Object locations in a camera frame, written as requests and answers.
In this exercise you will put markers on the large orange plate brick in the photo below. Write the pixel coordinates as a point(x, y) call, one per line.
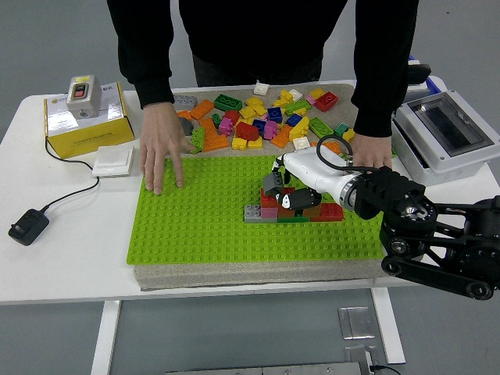
point(214, 140)

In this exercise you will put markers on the person's left hand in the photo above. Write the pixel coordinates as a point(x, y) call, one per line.
point(373, 152)

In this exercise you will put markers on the small pink brick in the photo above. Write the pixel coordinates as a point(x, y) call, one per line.
point(309, 99)

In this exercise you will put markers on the yellow curved brick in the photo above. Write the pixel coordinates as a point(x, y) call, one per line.
point(298, 129)

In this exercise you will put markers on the dark green eight-stud brick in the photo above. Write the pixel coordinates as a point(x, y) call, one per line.
point(228, 102)

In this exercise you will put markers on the grey metal base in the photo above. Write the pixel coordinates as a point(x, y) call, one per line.
point(273, 369)

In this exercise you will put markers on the lime green six-stud brick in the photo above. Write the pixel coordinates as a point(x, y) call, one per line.
point(320, 128)

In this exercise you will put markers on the brown brick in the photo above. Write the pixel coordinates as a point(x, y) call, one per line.
point(312, 211)

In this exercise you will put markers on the lime green eight-stud brick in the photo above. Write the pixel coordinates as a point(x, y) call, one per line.
point(297, 107)

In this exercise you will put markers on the green studded baseplate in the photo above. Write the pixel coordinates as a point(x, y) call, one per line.
point(195, 218)

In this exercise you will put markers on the person's left forearm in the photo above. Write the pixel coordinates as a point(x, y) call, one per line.
point(379, 78)

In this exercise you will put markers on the grey sloped toy brick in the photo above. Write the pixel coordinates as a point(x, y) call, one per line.
point(272, 183)

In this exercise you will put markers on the white square brick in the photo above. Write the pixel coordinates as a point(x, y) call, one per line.
point(301, 143)
point(261, 89)
point(296, 93)

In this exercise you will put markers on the dark grey sloped brick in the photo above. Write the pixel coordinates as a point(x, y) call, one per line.
point(188, 126)

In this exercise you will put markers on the red six-stud brick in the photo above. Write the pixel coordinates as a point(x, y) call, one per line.
point(247, 131)

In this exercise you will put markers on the white switch plate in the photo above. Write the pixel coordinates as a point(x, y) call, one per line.
point(416, 88)

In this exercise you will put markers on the metal floor plate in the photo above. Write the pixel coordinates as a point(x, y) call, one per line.
point(355, 353)
point(357, 322)

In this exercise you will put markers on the black power adapter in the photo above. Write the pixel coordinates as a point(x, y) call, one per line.
point(28, 227)

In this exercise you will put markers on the black rounded plug adapter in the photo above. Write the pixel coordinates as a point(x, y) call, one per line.
point(420, 73)

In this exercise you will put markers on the light grey brick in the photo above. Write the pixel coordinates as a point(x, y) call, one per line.
point(252, 213)

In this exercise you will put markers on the grey-brown foam mat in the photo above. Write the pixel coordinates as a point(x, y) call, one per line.
point(234, 275)

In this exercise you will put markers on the small dark green brick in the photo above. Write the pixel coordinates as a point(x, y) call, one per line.
point(216, 120)

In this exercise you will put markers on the blue plastic bin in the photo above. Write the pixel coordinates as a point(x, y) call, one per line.
point(433, 84)

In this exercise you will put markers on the long red brick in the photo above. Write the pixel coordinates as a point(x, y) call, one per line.
point(332, 211)

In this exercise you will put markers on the dark orange brick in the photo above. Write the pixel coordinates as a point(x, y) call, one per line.
point(286, 214)

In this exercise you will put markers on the orange eight-stud brick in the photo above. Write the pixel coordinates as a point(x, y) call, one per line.
point(202, 109)
point(331, 147)

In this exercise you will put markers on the blue brick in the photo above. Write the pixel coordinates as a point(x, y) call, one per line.
point(274, 114)
point(293, 120)
point(259, 126)

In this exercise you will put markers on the person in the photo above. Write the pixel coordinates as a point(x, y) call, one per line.
point(254, 39)

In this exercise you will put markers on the red four-stud brick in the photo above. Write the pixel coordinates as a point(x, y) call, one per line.
point(326, 102)

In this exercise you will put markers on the white wall switch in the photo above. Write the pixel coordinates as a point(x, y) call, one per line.
point(113, 161)

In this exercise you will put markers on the grey switch box red button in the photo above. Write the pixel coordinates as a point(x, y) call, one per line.
point(83, 98)

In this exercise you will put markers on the dark green flat brick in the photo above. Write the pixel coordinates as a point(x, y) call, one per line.
point(293, 219)

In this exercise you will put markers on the long lime green brick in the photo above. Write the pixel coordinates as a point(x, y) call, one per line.
point(198, 140)

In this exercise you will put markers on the white table leg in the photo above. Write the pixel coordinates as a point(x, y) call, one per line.
point(388, 324)
point(105, 336)

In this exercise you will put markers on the small orange brick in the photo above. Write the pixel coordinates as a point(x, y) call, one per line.
point(184, 115)

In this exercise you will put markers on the person's right hand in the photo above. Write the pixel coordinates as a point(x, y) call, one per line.
point(162, 136)

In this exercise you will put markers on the person's right forearm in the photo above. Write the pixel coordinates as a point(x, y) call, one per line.
point(148, 58)

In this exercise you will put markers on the small red brick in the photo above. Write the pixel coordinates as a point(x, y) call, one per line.
point(232, 116)

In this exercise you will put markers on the grey distribution box clear lid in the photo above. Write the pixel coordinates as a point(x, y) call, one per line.
point(406, 136)

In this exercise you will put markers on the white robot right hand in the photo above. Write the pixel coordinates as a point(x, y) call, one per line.
point(304, 168)

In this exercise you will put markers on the yellow cardboard box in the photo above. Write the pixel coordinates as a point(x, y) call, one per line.
point(93, 136)

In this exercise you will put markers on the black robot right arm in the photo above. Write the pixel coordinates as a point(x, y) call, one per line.
point(386, 191)

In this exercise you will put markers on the grey eight-stud brick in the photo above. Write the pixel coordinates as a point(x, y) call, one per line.
point(187, 102)

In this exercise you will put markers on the magenta brick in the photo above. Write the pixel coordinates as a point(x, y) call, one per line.
point(270, 130)
point(226, 126)

